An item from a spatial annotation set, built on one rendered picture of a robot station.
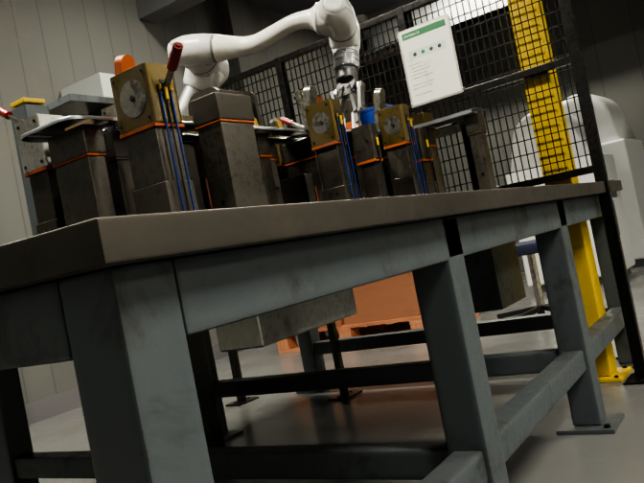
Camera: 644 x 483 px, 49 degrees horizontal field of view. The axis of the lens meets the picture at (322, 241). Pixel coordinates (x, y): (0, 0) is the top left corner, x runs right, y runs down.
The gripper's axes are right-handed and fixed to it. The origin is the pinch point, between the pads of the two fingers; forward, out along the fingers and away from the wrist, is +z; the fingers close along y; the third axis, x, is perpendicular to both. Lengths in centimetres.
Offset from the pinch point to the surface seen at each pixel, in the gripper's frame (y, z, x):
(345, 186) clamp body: 22, 35, -36
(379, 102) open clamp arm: 17.9, -0.3, -8.5
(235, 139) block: 22, 34, -78
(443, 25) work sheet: 17, -50, 42
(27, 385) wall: -271, 74, 51
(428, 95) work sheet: 6, -26, 48
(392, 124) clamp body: 21.5, 7.9, -7.8
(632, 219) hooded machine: -17, -63, 464
